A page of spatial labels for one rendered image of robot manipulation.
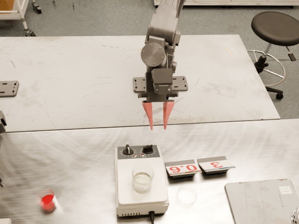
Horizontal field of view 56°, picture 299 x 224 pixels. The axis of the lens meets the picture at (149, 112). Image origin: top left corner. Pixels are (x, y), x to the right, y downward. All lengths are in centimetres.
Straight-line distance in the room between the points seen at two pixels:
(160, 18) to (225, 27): 235
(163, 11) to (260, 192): 56
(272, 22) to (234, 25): 114
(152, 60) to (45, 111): 46
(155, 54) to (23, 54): 68
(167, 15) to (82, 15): 235
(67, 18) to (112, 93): 211
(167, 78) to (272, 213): 46
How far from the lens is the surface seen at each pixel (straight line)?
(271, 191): 88
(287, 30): 204
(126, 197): 70
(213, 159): 88
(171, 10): 78
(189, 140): 90
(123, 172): 73
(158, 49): 66
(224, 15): 328
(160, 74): 65
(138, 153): 80
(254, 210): 84
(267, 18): 208
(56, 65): 113
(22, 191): 85
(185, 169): 82
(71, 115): 95
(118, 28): 287
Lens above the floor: 164
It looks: 51 degrees down
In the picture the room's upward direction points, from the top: 6 degrees clockwise
